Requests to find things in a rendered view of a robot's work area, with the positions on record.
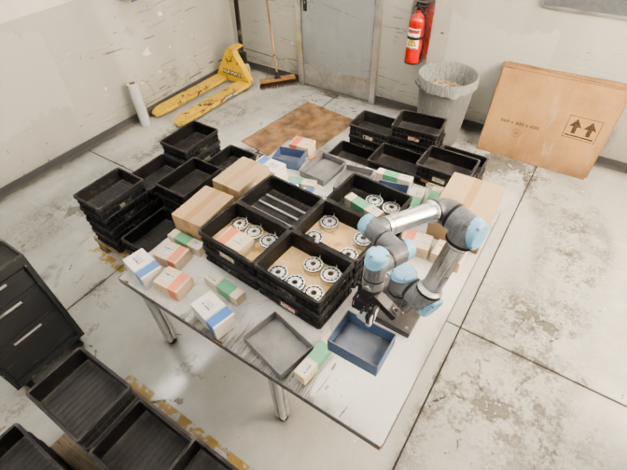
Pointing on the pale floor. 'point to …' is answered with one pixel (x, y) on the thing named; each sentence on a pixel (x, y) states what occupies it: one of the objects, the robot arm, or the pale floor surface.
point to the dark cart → (30, 321)
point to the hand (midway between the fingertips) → (370, 324)
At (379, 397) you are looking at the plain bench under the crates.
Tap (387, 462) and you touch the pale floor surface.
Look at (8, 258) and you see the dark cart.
